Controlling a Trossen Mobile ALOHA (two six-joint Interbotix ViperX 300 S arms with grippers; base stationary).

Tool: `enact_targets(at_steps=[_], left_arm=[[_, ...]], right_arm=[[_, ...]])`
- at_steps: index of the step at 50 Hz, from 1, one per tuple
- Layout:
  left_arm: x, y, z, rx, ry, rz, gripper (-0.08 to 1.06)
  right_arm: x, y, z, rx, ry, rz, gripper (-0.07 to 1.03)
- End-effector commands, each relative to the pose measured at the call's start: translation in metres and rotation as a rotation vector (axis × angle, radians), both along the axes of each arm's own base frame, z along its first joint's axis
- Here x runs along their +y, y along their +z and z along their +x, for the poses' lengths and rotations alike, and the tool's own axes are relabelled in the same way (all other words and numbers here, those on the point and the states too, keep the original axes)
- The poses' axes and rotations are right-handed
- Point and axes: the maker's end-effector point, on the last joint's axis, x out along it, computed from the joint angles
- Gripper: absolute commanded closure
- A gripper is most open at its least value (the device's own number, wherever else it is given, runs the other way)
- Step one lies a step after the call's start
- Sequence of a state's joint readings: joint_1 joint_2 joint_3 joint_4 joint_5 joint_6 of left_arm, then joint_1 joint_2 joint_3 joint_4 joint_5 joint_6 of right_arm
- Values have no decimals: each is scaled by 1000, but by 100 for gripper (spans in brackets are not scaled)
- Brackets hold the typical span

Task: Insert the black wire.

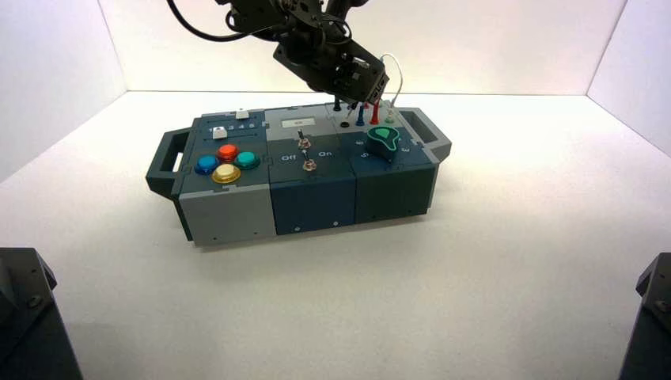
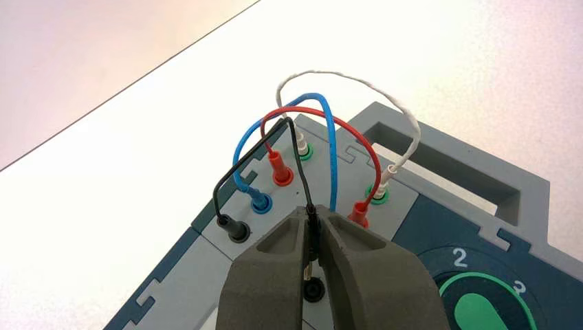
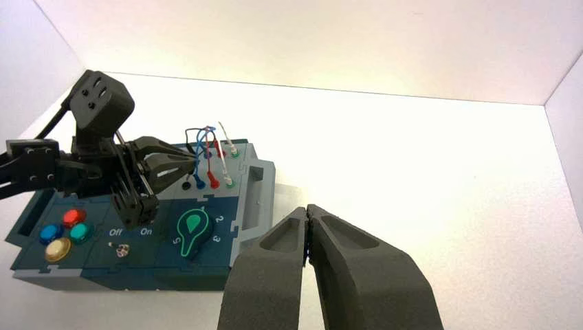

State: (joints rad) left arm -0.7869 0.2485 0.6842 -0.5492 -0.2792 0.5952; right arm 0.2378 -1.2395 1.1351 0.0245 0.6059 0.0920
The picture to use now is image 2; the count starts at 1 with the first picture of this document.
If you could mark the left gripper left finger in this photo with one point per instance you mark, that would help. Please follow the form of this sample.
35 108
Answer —
264 291

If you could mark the green teardrop rotary knob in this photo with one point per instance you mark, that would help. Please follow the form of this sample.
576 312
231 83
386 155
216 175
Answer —
478 314

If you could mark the blue grey modular task box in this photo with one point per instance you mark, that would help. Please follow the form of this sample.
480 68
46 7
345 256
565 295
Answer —
437 227

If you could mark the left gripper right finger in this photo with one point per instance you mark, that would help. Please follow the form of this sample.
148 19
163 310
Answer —
378 291

